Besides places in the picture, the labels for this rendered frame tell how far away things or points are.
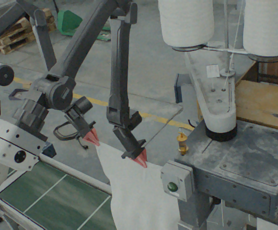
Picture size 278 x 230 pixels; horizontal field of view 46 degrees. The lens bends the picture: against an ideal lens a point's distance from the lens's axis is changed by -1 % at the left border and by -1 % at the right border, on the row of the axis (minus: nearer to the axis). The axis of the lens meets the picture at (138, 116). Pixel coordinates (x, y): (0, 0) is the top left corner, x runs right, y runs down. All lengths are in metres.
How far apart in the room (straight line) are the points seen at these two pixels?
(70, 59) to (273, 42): 0.55
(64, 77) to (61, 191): 1.48
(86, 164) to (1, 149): 2.23
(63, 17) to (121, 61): 5.31
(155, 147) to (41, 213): 1.26
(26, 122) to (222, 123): 0.52
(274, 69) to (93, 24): 0.62
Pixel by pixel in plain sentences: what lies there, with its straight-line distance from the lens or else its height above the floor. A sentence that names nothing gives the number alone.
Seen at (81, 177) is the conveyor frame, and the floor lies 0.40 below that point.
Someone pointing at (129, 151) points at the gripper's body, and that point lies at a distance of 1.28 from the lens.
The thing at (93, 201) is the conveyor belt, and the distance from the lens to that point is 2.20.
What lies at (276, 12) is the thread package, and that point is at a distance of 0.91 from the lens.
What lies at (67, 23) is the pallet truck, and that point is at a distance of 6.45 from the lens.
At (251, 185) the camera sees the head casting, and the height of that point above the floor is 1.33.
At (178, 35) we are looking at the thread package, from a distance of 1.03.
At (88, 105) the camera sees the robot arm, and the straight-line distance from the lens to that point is 1.50.
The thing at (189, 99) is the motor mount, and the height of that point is 1.25.
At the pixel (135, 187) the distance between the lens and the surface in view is 1.48.
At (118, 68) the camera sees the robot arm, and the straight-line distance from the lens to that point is 1.15.
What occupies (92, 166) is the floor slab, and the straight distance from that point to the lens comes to 3.04.
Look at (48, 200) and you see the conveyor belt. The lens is 2.33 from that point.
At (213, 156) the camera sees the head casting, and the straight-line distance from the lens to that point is 0.91.
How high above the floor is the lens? 1.95
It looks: 34 degrees down
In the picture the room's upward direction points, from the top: 12 degrees counter-clockwise
